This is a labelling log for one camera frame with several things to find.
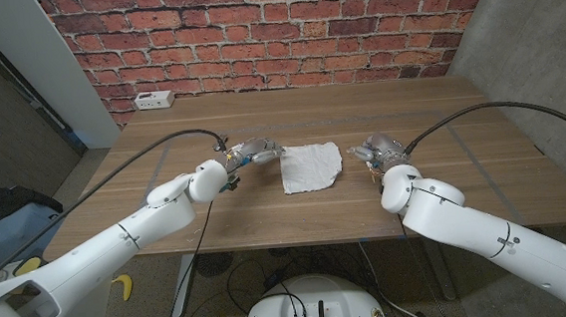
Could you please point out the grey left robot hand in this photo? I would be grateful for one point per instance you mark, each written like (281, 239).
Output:
(255, 151)

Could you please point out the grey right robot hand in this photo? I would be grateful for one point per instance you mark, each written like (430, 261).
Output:
(385, 150)

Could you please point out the white tissue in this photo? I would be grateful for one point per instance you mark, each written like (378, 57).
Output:
(311, 169)

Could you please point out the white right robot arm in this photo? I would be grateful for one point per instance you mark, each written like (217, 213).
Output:
(467, 225)

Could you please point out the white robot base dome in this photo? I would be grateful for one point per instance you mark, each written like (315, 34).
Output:
(343, 304)

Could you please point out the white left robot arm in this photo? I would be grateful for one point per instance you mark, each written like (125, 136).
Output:
(119, 240)

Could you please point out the small black metal clip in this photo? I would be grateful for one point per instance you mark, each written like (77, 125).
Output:
(220, 144)

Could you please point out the white power strip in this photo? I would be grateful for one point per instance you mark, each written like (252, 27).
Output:
(154, 100)

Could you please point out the black round fan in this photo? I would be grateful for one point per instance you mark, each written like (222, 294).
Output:
(214, 264)

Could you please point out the red brick print backdrop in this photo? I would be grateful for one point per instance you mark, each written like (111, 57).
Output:
(274, 29)

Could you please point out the grey table leg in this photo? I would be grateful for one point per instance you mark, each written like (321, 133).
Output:
(447, 289)

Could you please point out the white table leg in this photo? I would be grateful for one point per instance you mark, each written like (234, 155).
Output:
(182, 285)

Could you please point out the black item with yellow pads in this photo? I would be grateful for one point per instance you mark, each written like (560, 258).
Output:
(28, 266)

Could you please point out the black cloth bag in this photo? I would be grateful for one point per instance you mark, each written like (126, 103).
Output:
(1, 203)

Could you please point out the blue grey storage bin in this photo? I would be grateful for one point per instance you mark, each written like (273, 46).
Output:
(9, 237)

